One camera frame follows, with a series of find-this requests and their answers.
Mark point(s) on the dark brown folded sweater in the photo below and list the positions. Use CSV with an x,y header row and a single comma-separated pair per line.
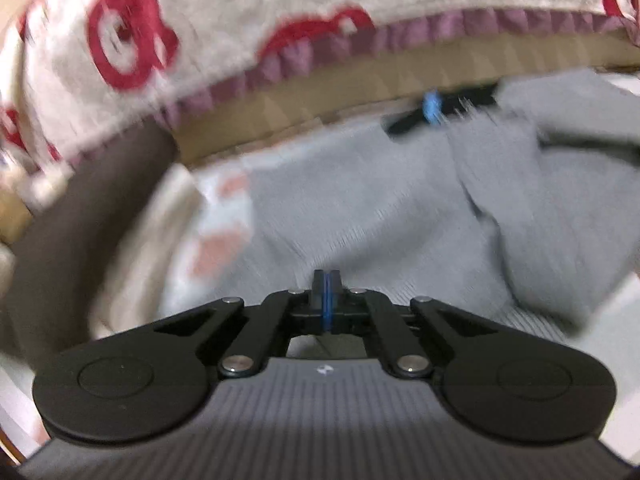
x,y
75,235

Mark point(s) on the checkered rug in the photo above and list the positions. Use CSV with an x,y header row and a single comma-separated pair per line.
x,y
220,250

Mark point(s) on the white quilt with red bears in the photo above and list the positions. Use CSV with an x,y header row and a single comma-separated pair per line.
x,y
225,10

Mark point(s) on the beige bed base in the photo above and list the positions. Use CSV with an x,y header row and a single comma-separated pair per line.
x,y
350,85

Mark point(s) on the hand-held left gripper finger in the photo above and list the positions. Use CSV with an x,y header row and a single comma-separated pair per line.
x,y
332,305
320,305

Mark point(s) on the grey sweater with black cat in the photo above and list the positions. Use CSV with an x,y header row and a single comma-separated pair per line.
x,y
375,210

